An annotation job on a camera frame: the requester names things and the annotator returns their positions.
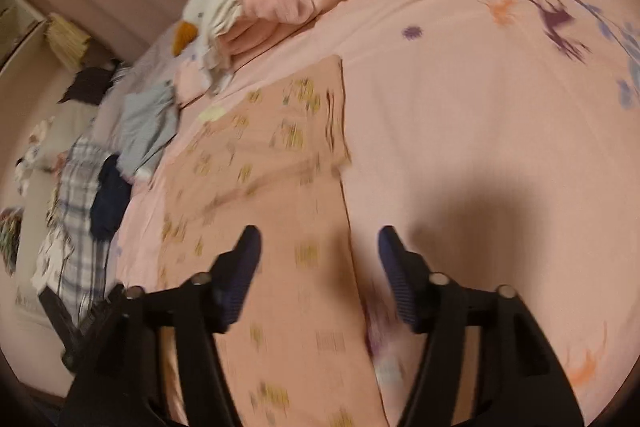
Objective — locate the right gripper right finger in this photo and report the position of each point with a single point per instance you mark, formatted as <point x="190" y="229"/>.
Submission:
<point x="435" y="306"/>

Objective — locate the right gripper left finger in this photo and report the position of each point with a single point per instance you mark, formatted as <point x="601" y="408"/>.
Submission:
<point x="207" y="305"/>

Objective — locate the orange duck print shirt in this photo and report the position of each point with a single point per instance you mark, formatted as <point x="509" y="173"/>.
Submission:
<point x="297" y="356"/>

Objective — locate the folded white and pink clothes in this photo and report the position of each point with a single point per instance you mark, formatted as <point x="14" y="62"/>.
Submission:
<point x="232" y="27"/>

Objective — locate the plaid blanket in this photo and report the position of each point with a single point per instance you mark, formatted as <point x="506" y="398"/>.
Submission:
<point x="83" y="281"/>

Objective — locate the white patterned garment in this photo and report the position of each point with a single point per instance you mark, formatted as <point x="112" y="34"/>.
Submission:
<point x="55" y="249"/>

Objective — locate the dark navy garment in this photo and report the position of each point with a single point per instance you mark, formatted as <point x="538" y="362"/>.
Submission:
<point x="111" y="201"/>

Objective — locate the grey garment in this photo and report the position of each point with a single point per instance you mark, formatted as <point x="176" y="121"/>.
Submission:
<point x="149" y="122"/>

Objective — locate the beige pillow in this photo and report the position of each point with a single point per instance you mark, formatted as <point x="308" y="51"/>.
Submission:
<point x="70" y="120"/>

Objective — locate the dark brown cushion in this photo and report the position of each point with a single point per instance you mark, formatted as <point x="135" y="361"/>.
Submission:
<point x="91" y="84"/>

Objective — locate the pink printed duvet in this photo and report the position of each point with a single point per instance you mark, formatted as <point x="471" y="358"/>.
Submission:
<point x="500" y="138"/>

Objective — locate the yellow hanging fabric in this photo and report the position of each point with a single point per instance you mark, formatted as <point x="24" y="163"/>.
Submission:
<point x="67" y="41"/>

